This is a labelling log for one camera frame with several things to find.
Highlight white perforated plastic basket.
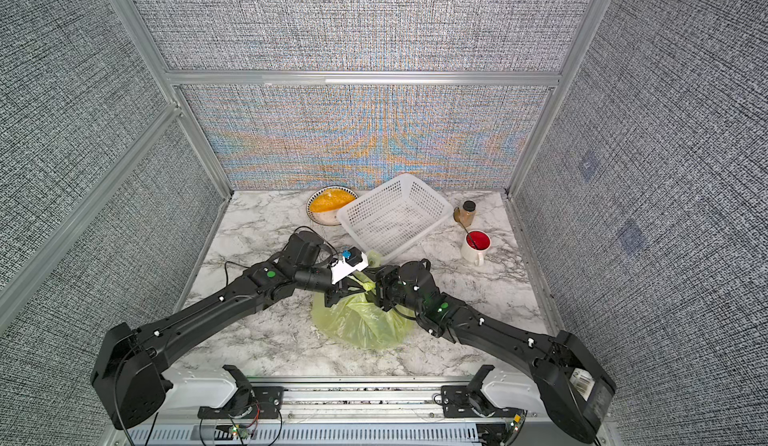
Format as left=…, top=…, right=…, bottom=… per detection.
left=337, top=174, right=453, bottom=262

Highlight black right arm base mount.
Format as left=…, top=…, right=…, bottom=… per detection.
left=433, top=365, right=527, bottom=419

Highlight iridescent metal spoon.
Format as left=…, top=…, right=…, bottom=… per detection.
left=454, top=209, right=477, bottom=249

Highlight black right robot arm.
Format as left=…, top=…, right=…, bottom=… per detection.
left=375, top=260, right=616, bottom=444

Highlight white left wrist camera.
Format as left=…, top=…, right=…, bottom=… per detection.
left=330, top=247, right=369, bottom=284

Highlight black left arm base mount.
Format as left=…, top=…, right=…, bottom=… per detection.
left=197, top=365, right=285, bottom=420

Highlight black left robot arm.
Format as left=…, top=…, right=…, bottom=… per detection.
left=90, top=230, right=369, bottom=430

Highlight spice jar black lid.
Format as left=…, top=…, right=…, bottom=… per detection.
left=453, top=200, right=476, bottom=228

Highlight bowl with orange food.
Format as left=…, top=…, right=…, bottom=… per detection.
left=306, top=186, right=358, bottom=226

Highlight white mug red inside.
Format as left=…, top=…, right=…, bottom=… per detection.
left=461, top=231, right=492, bottom=267

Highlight yellow-green avocado plastic bag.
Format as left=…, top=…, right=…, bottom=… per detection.
left=311, top=272, right=415, bottom=350

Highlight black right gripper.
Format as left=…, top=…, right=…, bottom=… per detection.
left=363, top=264, right=428, bottom=320

